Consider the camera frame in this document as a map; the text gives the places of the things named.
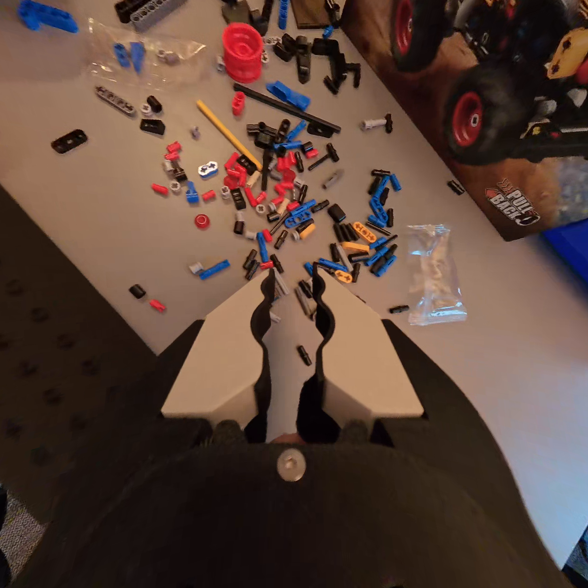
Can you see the red two-hole beam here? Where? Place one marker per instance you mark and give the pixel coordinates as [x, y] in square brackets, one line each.
[238, 103]

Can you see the blue fairing panel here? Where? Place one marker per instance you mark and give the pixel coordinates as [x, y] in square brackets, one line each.
[287, 94]

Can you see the toy truck set box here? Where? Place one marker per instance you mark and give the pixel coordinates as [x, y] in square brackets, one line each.
[413, 92]

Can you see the long black axle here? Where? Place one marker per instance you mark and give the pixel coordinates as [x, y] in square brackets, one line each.
[285, 108]

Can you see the blue thick angle beam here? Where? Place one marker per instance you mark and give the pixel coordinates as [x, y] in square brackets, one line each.
[283, 13]

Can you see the long yellow axle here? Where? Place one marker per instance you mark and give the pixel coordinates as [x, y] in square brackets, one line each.
[225, 131]

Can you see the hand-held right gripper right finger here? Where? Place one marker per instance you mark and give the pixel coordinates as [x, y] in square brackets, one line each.
[372, 367]

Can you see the grey pin with black connector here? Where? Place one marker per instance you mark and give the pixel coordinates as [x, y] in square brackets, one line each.
[374, 123]

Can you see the blue storage bin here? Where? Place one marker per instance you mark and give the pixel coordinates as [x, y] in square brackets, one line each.
[569, 243]

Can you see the dark grey straight beam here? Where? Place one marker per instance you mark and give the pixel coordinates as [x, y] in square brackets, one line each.
[156, 13]

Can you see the black three-hole beam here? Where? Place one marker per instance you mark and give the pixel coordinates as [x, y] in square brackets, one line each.
[69, 141]

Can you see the short black round connector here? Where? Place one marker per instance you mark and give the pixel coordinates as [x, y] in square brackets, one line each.
[154, 103]

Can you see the black perforated board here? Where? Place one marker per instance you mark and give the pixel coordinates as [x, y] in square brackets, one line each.
[46, 344]

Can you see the clear bag of small parts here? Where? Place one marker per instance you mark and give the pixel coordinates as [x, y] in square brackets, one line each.
[183, 50]

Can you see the large red wheel rim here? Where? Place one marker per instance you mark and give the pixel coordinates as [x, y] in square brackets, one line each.
[241, 55]

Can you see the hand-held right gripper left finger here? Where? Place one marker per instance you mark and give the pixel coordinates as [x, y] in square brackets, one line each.
[216, 367]

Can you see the blue L-shaped beam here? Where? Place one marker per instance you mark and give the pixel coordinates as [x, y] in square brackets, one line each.
[46, 16]

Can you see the red round tile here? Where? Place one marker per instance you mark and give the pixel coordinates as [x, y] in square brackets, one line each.
[202, 221]

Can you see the pile of small connector pins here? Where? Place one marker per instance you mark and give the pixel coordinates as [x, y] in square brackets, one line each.
[298, 216]

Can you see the small black pin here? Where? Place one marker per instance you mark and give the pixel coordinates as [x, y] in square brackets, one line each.
[456, 187]

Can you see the empty clear plastic bag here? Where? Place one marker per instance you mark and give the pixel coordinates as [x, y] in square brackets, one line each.
[436, 275]

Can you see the thin grey liftarm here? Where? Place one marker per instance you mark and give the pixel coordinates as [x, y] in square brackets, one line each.
[115, 100]

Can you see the grey desk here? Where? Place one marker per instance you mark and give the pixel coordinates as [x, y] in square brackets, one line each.
[92, 220]

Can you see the small black grille tile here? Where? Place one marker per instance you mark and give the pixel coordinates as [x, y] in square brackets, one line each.
[152, 127]

